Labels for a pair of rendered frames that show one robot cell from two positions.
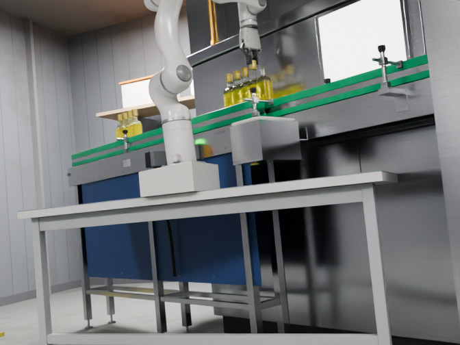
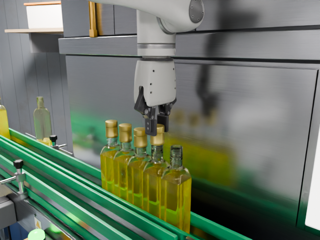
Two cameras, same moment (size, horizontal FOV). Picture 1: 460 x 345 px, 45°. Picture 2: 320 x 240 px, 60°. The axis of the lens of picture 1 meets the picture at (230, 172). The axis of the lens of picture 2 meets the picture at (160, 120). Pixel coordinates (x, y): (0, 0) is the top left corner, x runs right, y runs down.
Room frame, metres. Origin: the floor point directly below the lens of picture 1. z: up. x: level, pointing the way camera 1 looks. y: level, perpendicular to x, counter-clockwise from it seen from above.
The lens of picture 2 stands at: (1.94, -0.08, 1.53)
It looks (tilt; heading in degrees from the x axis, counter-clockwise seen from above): 15 degrees down; 353
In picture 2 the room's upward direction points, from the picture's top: straight up
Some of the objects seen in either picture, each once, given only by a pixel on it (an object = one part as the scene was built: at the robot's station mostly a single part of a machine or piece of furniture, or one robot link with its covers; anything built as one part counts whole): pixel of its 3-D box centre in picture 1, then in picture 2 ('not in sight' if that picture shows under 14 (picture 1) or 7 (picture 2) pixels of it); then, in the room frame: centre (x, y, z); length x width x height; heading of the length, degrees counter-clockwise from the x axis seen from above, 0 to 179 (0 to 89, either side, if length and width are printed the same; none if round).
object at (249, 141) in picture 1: (270, 143); not in sight; (2.25, -0.17, 0.92); 0.27 x 0.17 x 0.15; 132
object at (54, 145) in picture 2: not in sight; (59, 149); (3.09, 0.21, 1.11); 0.07 x 0.04 x 0.13; 132
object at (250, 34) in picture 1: (250, 37); (156, 79); (2.57, -0.15, 1.46); 0.10 x 0.07 x 0.11; 132
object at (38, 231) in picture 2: not in sight; (36, 235); (2.66, 0.18, 1.01); 0.05 x 0.05 x 0.03
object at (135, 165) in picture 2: (248, 104); (141, 191); (2.61, -0.11, 1.16); 0.06 x 0.06 x 0.21; 42
